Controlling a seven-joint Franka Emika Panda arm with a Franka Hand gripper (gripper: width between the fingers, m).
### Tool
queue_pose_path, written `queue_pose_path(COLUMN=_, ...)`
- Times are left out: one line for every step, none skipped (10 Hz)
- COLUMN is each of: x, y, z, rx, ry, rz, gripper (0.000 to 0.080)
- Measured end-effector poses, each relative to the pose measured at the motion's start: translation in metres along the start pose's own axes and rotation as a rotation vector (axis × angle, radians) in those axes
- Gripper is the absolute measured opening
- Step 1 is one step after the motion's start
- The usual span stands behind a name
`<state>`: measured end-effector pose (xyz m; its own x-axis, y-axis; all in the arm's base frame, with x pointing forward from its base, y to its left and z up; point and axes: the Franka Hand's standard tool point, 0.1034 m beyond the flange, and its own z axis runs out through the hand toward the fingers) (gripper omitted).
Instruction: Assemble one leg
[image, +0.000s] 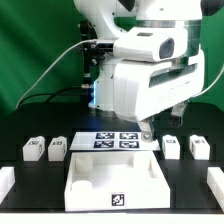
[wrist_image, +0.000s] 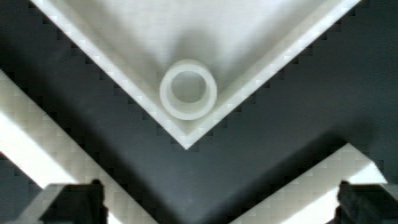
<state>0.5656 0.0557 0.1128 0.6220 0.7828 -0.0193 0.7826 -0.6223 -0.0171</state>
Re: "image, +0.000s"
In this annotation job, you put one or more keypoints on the white front rail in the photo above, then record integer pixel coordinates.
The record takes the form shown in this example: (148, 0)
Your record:
(14, 218)

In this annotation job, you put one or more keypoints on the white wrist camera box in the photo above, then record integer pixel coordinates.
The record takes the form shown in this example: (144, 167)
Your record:
(151, 44)

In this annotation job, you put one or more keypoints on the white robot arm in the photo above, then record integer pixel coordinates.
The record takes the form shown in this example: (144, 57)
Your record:
(111, 19)

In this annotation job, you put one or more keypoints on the white left obstacle block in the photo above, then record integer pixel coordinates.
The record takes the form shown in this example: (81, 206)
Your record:
(7, 180)

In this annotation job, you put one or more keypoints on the white right obstacle block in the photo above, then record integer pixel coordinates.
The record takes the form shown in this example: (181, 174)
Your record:
(215, 181)

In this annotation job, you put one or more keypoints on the white square tabletop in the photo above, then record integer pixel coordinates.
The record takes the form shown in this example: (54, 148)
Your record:
(115, 181)

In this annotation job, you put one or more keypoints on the white obstacle block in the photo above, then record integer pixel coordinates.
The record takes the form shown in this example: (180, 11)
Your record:
(7, 180)
(215, 181)

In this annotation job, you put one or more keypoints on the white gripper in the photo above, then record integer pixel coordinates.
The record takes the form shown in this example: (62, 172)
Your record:
(142, 90)

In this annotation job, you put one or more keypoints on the white marker sheet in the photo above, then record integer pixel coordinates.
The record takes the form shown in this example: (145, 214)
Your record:
(110, 141)

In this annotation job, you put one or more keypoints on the black rear camera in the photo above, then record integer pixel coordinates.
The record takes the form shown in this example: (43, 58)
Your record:
(93, 53)

